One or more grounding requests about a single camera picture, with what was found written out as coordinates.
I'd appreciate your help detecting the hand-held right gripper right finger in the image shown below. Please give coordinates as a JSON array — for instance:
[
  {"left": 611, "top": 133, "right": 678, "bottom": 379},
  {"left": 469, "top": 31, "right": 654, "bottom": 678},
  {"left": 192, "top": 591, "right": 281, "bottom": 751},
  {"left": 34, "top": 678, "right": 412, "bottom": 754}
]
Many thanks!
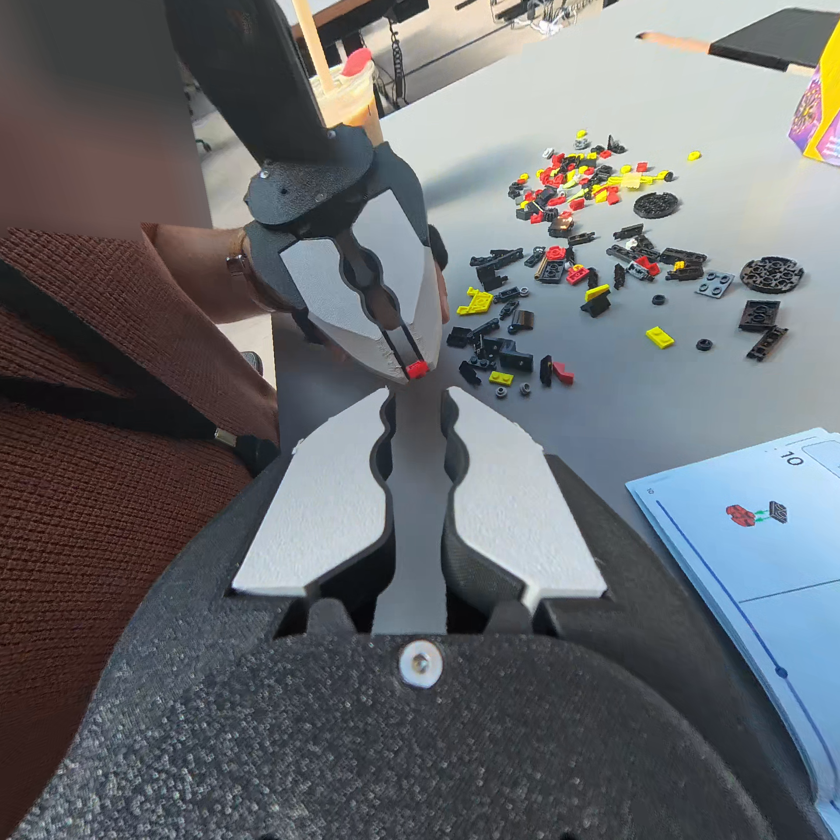
[{"left": 440, "top": 386, "right": 609, "bottom": 614}]

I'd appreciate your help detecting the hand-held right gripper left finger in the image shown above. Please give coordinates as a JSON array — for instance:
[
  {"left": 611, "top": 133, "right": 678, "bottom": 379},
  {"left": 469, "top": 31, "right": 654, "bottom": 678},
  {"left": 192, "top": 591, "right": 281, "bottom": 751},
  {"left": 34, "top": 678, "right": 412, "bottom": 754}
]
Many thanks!
[{"left": 231, "top": 386, "right": 396, "bottom": 599}]

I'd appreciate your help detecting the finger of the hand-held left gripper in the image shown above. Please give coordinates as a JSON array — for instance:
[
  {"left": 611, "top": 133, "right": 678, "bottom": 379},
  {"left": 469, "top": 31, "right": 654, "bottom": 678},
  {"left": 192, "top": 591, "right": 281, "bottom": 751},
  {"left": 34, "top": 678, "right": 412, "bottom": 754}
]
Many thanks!
[
  {"left": 280, "top": 236, "right": 413, "bottom": 387},
  {"left": 352, "top": 189, "right": 445, "bottom": 389}
]

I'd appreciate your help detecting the person's left forearm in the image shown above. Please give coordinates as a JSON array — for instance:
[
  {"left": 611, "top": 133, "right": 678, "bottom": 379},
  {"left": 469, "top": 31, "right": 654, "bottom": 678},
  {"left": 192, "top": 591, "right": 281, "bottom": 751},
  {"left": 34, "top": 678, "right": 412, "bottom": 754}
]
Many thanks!
[{"left": 141, "top": 223, "right": 253, "bottom": 326}]

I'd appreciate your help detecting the dark wristwatch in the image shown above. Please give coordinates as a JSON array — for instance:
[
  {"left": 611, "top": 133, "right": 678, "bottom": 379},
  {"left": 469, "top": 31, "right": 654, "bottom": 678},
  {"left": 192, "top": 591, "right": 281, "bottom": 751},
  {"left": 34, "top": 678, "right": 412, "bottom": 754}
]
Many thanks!
[{"left": 225, "top": 230, "right": 257, "bottom": 309}]

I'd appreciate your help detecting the plastic drink cup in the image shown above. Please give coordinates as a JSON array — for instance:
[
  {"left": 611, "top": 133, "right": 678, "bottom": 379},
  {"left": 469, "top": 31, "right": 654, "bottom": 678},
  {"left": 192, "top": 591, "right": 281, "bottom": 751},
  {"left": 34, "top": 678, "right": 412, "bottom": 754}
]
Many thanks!
[{"left": 308, "top": 48, "right": 383, "bottom": 144}]

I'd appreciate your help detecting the tan drinking straw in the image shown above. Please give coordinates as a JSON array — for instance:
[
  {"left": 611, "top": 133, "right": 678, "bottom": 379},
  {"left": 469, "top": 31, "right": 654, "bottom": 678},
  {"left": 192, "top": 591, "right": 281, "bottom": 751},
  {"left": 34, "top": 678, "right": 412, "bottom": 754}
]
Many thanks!
[{"left": 290, "top": 0, "right": 336, "bottom": 93}]

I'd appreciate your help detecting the pile of toy bricks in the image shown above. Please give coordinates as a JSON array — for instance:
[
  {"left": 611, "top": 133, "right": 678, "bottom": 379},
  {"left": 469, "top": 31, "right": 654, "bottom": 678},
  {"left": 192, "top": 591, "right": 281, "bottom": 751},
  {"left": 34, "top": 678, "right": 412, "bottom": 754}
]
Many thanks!
[{"left": 446, "top": 128, "right": 807, "bottom": 401}]

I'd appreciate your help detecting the blue instruction booklet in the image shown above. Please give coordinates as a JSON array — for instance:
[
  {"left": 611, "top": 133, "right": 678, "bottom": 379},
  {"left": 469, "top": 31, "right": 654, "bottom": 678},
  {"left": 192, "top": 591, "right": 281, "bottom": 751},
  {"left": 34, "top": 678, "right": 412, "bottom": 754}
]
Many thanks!
[{"left": 625, "top": 427, "right": 840, "bottom": 809}]

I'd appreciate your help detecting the black flat notebook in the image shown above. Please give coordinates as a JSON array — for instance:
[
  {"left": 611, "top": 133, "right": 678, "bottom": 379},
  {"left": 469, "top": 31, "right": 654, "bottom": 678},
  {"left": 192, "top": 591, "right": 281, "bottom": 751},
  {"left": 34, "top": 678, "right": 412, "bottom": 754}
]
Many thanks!
[{"left": 710, "top": 7, "right": 840, "bottom": 72}]

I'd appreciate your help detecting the purple and yellow box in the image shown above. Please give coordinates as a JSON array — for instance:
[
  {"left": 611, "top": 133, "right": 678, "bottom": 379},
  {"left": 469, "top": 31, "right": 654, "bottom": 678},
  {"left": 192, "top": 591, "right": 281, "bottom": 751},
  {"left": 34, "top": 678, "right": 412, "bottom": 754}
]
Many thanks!
[{"left": 787, "top": 56, "right": 840, "bottom": 165}]

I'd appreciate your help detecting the black hanging cable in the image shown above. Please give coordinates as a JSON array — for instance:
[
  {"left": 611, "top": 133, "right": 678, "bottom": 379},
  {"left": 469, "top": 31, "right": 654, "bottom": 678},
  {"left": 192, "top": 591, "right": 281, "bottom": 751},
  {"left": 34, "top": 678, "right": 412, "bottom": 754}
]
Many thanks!
[{"left": 386, "top": 16, "right": 406, "bottom": 109}]

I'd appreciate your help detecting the black lanyard strap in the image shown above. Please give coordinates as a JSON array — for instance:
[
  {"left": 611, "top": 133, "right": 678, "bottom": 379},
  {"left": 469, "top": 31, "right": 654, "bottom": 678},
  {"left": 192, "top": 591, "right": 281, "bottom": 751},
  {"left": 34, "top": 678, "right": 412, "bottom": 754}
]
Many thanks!
[{"left": 0, "top": 259, "right": 282, "bottom": 479}]

